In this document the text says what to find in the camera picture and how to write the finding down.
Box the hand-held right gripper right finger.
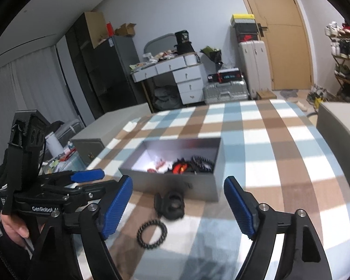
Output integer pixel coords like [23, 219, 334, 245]
[223, 176, 333, 280]

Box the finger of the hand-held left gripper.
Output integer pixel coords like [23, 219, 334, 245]
[46, 168, 106, 186]
[65, 180, 119, 208]

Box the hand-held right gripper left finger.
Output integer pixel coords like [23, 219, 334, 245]
[32, 175, 134, 280]

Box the black spiral hair tie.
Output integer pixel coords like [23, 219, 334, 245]
[137, 219, 168, 251]
[191, 155, 215, 172]

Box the black hair claw clip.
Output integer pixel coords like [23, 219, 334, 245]
[154, 190, 186, 220]

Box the small red white hair clip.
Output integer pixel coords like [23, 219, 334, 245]
[147, 159, 167, 173]

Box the grey storage box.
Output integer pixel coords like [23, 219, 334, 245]
[118, 136, 224, 203]

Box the person's left hand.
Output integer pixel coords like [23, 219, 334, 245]
[0, 213, 31, 246]

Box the white bottle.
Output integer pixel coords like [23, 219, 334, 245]
[45, 132, 63, 158]

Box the dark cloth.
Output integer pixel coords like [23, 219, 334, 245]
[46, 119, 66, 135]

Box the checked blanket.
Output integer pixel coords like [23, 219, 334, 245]
[55, 99, 350, 280]

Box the white curtain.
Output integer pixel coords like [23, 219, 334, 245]
[0, 45, 86, 178]

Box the dark wardrobe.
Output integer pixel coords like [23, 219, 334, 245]
[65, 13, 109, 118]

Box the dark bag under desk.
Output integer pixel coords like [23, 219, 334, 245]
[151, 85, 183, 112]

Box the grey refrigerator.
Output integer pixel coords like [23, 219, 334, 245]
[90, 35, 153, 114]

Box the small cardboard box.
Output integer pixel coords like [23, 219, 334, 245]
[256, 90, 278, 100]

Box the silver suitcase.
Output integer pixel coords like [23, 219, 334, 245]
[202, 80, 249, 104]

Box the desk clutter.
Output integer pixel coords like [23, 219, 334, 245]
[130, 49, 179, 72]

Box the grey bed board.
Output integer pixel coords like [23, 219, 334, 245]
[316, 102, 350, 154]

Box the black device with display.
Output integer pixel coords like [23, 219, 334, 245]
[207, 68, 243, 84]

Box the pile of shoes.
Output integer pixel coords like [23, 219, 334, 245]
[306, 84, 329, 106]

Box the white desk with drawers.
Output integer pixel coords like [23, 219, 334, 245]
[131, 53, 206, 106]

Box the white suitcase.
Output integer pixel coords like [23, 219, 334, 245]
[238, 40, 273, 100]

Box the flat cardboard box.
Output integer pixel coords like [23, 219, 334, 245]
[84, 11, 109, 49]

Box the arched mirror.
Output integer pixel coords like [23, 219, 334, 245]
[143, 33, 179, 59]

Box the open cardboard box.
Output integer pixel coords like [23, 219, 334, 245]
[113, 23, 137, 37]

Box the dark wrapped bouquet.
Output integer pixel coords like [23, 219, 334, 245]
[199, 46, 223, 69]

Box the black bag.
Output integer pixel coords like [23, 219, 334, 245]
[174, 30, 196, 56]

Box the wooden door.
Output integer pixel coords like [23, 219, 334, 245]
[232, 0, 314, 91]

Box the black shoe box red logo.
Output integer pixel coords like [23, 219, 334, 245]
[236, 32, 260, 44]

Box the dark grey shoe box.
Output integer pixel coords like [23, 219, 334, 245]
[233, 23, 259, 34]

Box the shoe rack with shoes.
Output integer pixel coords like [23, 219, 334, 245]
[325, 20, 350, 103]

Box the yellow lid shoe box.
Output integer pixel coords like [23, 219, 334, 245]
[230, 14, 256, 25]

